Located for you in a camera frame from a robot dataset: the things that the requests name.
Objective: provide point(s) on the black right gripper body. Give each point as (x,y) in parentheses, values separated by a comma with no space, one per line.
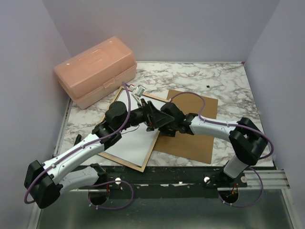
(169,129)

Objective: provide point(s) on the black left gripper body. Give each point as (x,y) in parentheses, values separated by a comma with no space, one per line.
(140,115)

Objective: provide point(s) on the red sunset photo print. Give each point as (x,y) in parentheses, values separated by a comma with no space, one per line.
(134,148)

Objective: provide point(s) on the brown cardboard backing board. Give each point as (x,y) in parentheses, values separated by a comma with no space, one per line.
(194,147)

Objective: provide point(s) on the wooden picture frame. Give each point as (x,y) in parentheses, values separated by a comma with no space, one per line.
(121,96)

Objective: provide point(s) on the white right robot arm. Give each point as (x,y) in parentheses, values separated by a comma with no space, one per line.
(247,140)

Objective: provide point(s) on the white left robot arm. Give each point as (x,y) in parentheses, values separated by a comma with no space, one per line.
(78,152)

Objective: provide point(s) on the pink plastic storage box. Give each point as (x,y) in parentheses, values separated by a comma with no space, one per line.
(97,72)

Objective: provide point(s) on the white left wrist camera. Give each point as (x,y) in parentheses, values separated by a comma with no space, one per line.
(137,92)

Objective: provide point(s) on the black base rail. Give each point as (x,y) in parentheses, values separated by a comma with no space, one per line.
(155,182)

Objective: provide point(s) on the aluminium extrusion rail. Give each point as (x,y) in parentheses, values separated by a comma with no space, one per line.
(272,179)

